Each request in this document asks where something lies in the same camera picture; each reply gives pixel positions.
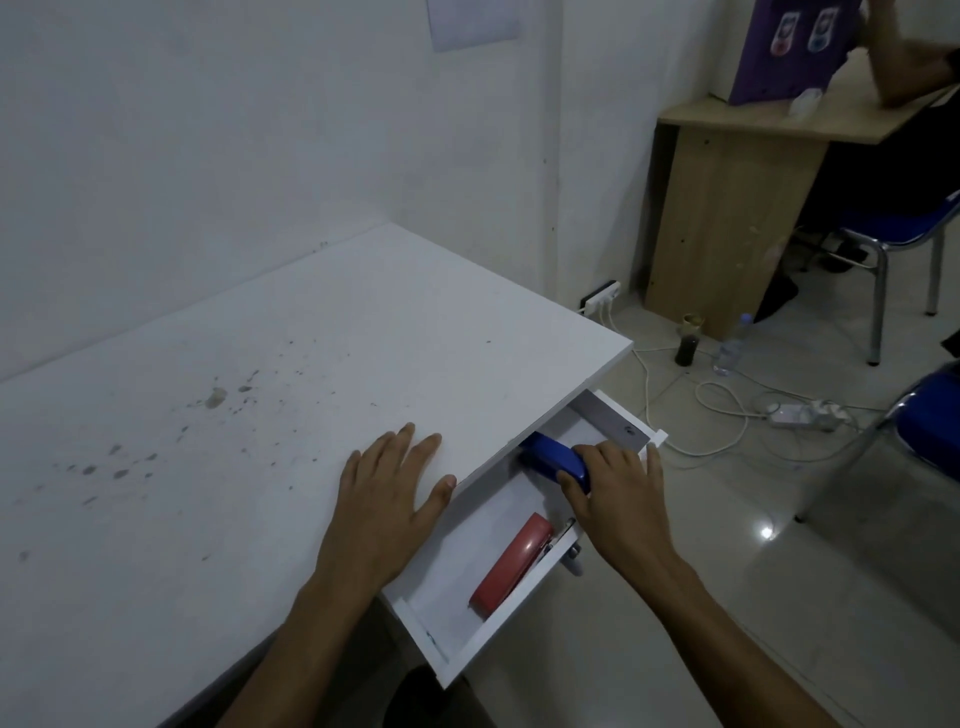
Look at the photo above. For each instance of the person's left hand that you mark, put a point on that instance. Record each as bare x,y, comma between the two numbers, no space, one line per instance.
375,517

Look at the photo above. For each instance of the person's right hand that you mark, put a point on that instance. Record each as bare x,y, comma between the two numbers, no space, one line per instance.
622,510

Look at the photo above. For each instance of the person's right little finger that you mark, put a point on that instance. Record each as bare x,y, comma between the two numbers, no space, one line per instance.
655,469

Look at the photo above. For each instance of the person's left thumb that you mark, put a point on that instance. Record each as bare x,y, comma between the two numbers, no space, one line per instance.
439,499

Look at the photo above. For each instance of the person's left little finger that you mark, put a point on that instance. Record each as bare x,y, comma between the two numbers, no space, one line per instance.
351,469

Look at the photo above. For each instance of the person's right thumb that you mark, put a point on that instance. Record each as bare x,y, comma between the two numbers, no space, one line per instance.
574,496

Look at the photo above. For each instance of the person's left middle finger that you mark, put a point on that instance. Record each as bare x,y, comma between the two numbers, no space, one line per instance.
401,450

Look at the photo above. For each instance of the blue stapler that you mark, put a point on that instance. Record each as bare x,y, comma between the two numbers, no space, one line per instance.
547,459

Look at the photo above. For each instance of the person's left forearm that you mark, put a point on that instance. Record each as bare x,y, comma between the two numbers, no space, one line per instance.
300,660

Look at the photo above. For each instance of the person's right forearm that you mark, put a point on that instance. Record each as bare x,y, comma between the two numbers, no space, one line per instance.
727,652

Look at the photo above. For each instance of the white drawer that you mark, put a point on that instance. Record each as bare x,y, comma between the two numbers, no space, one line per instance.
480,540

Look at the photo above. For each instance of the red stapler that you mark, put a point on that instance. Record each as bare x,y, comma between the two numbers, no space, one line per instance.
514,566

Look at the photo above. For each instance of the dark drink bottle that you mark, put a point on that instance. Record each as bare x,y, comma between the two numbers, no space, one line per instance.
688,345

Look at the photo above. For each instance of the clear plastic water bottle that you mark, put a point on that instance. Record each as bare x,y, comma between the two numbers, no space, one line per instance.
730,352

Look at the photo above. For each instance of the white power strip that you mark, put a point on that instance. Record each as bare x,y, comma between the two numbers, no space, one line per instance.
802,415

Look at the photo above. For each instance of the wooden desk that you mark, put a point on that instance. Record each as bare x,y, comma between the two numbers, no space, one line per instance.
727,210

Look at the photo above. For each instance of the blue metal-framed chair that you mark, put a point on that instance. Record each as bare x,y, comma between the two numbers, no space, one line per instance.
892,229
930,424

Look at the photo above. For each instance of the small white object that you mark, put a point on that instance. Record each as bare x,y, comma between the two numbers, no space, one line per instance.
805,102

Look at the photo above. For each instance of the purple box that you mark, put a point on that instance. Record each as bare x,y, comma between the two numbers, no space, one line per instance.
795,52

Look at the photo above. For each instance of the wall power socket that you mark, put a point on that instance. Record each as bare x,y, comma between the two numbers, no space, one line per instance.
601,296

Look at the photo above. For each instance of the paper sheet on wall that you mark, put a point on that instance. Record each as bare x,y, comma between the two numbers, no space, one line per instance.
472,21

